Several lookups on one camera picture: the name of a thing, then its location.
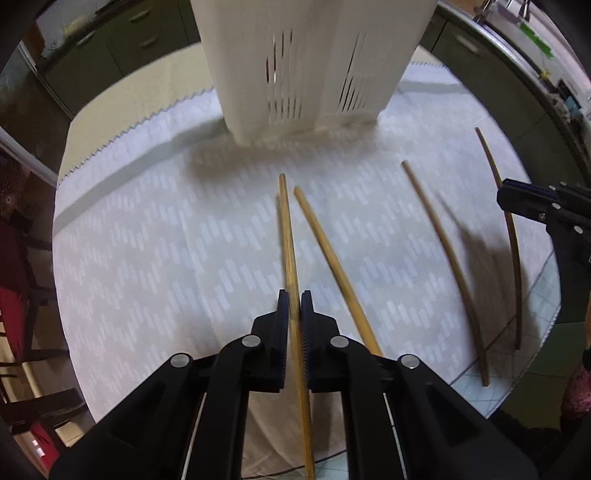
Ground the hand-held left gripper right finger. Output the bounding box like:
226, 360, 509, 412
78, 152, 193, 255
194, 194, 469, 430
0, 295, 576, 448
300, 290, 539, 480

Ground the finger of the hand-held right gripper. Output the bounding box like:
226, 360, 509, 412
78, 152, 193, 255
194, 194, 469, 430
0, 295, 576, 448
502, 178, 591, 202
497, 183, 563, 225

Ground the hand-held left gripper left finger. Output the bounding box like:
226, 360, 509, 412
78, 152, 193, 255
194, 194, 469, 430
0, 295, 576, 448
48, 289, 291, 480

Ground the dark brown wooden chopstick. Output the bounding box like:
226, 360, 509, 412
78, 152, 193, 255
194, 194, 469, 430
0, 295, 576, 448
475, 127, 524, 350

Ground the brown chopstick with dark end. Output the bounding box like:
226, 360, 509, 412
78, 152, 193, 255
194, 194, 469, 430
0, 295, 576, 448
401, 160, 491, 387

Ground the light bamboo chopstick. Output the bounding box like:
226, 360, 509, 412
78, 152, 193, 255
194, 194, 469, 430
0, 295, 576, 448
293, 185, 385, 358
277, 174, 317, 480

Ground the white plastic utensil holder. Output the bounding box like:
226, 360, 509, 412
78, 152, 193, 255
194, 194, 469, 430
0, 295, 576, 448
189, 0, 437, 147

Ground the pale green checked tablecloth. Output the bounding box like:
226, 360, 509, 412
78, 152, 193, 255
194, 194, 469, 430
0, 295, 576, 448
240, 249, 561, 480

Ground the white zigzag patterned towel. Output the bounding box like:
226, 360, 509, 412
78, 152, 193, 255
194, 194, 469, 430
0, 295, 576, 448
53, 60, 561, 467

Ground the green sink base cabinet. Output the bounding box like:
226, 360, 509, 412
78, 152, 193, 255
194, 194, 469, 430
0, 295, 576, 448
418, 14, 578, 185

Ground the person's pink patterned clothing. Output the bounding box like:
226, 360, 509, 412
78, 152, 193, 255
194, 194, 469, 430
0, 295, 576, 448
560, 346, 591, 432

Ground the green plastic tray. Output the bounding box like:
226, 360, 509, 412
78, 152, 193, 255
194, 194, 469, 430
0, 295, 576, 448
521, 21, 555, 60

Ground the steel double sink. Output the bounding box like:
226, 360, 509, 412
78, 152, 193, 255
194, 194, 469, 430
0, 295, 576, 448
475, 0, 573, 88

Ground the dark chair with red cushion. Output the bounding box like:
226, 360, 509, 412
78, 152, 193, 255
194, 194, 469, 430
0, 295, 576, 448
0, 152, 88, 462

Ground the pale yellow cloth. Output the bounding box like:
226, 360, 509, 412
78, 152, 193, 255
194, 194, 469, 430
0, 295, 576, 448
55, 39, 462, 185

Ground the green drawer base cabinet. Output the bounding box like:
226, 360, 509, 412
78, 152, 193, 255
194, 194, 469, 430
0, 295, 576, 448
39, 0, 204, 118

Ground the white sliding door frame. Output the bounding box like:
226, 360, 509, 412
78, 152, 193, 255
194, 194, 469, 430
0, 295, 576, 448
0, 129, 59, 186

